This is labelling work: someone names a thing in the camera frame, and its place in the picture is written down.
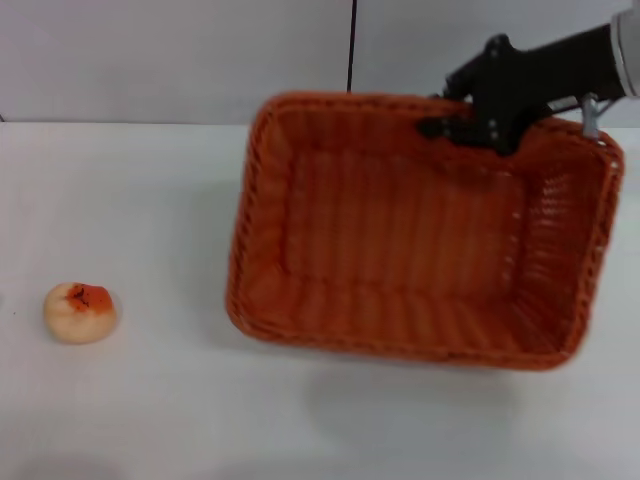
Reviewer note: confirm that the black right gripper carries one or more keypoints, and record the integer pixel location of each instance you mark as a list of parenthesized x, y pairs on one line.
[(540, 75)]

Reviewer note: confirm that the orange woven plastic basket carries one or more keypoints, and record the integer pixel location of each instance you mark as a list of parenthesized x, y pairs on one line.
[(400, 250)]

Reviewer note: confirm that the round bun with orange patch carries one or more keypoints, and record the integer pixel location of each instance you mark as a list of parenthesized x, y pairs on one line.
[(80, 320)]

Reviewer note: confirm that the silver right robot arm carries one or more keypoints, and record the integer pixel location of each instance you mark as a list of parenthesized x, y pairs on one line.
[(630, 50)]

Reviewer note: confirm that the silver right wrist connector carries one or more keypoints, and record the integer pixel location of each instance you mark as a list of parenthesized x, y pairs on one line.
[(590, 117)]

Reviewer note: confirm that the black vertical wall strip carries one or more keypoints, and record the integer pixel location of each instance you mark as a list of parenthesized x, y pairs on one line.
[(351, 45)]

